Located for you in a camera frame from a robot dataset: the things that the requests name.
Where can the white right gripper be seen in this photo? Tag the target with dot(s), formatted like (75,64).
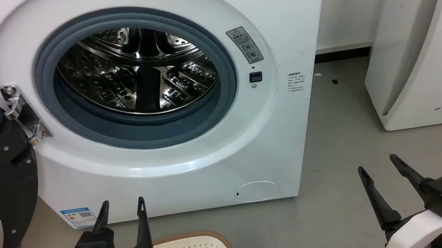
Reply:
(418,234)

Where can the silver metal door hinge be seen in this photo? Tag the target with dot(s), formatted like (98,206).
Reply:
(25,117)

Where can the stainless steel washer drum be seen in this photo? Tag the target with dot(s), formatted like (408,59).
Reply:
(110,74)

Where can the blue energy label sticker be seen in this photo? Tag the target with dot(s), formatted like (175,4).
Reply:
(78,216)

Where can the small black floor scrap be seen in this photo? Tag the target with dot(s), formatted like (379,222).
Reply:
(335,81)

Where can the round white filter cover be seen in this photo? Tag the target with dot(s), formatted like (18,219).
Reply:
(256,191)

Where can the grey rubber door gasket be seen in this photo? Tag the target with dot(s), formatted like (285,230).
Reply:
(202,113)

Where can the white text sticker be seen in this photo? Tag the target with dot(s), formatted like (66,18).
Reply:
(297,81)

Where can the black door latch socket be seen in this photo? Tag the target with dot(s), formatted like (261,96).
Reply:
(255,77)

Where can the grey warning sticker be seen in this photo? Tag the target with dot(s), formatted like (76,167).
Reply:
(245,45)

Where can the white front-load washing machine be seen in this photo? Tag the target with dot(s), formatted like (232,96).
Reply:
(256,2)

